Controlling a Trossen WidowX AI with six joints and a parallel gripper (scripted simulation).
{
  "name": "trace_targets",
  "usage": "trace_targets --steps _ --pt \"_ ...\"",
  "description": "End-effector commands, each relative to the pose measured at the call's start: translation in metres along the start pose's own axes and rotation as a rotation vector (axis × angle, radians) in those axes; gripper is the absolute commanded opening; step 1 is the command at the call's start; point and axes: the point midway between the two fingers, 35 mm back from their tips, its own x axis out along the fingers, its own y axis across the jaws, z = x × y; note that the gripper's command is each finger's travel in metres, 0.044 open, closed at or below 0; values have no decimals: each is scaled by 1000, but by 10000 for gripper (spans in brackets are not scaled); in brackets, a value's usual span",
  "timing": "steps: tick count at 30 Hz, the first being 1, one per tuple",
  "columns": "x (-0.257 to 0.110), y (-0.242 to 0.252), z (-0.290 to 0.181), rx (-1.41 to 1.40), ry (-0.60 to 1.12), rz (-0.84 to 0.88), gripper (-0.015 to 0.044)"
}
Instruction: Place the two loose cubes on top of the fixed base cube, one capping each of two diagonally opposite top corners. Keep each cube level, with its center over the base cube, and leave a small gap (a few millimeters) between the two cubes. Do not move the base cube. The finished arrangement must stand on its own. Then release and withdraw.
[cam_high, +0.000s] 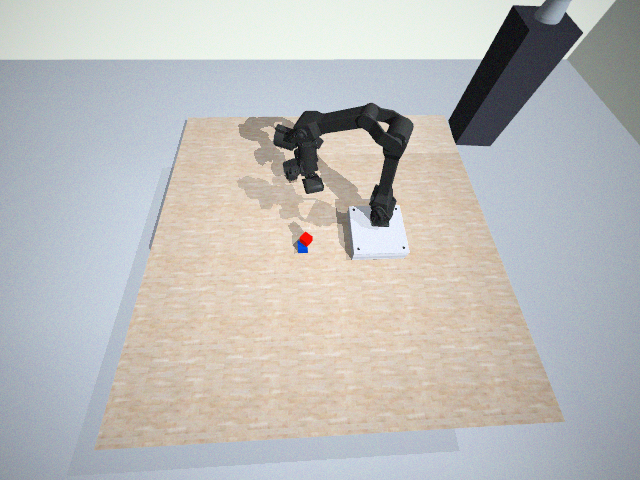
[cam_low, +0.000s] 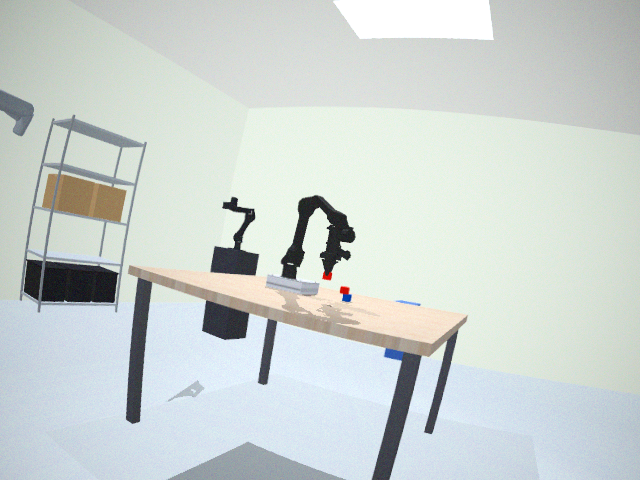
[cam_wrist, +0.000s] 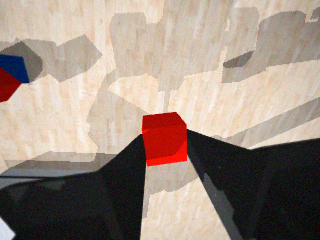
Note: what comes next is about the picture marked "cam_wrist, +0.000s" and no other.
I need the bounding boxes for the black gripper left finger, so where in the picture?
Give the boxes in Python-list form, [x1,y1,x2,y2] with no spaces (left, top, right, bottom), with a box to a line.
[0,134,147,240]

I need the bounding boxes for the red cube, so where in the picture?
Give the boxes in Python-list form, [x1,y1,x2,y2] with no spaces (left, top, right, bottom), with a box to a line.
[142,112,187,166]
[0,67,22,102]

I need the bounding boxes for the blue cube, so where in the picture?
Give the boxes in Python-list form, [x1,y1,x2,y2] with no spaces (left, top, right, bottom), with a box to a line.
[0,54,30,84]

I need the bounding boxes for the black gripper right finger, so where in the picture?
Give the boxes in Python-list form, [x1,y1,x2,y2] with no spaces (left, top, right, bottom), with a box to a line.
[187,129,320,240]

